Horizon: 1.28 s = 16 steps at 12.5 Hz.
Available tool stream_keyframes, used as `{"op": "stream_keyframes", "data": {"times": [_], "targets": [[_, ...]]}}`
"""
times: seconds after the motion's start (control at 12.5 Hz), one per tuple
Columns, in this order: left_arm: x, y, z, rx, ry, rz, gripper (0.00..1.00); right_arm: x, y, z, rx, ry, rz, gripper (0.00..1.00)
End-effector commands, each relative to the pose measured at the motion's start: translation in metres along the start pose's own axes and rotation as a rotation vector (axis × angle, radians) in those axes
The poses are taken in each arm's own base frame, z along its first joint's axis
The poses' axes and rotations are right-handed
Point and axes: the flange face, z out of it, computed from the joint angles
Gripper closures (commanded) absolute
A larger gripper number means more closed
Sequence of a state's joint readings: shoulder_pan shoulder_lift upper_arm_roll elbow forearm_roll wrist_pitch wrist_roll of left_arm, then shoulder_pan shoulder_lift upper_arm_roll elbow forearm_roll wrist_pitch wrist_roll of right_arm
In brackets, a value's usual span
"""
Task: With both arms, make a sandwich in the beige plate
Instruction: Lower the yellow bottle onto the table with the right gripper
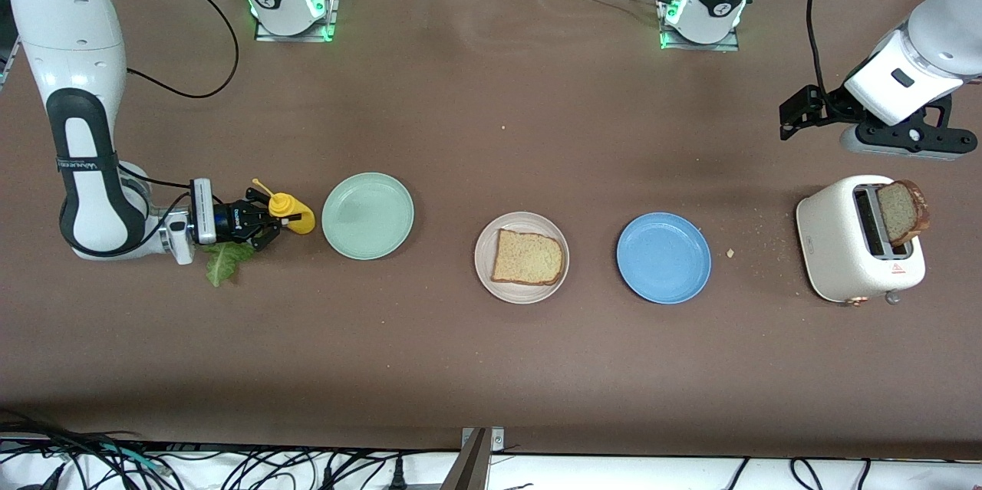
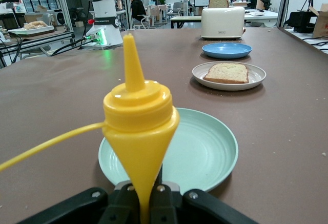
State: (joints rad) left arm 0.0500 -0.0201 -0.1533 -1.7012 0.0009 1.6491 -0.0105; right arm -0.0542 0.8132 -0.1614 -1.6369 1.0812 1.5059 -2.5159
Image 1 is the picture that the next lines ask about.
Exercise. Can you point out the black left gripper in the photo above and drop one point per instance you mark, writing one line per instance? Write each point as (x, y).
(832, 105)

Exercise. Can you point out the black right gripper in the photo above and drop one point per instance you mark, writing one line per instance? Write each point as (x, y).
(231, 219)

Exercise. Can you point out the yellow mustard squeeze bottle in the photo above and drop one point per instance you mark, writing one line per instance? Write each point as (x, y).
(299, 215)

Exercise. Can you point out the brown bread slice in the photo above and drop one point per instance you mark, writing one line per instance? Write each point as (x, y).
(897, 212)
(528, 258)

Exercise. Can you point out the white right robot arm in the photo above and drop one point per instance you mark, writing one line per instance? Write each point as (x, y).
(77, 30)

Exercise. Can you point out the pale green plate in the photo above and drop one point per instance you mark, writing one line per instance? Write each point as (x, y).
(368, 215)

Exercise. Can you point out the blue plate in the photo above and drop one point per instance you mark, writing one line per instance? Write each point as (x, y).
(664, 258)

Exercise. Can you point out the beige plate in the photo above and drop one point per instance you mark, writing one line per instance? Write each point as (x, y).
(522, 295)

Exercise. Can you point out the green lettuce leaf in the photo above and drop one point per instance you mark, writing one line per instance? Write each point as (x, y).
(222, 264)

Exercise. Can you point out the white toaster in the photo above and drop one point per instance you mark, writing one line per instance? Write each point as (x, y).
(832, 244)

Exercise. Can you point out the black power plug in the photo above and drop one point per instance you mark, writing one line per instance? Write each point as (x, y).
(397, 475)

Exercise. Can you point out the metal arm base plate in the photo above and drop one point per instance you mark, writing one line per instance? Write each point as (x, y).
(698, 47)
(291, 38)

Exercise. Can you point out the metal table edge bracket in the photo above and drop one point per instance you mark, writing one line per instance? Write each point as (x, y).
(468, 467)

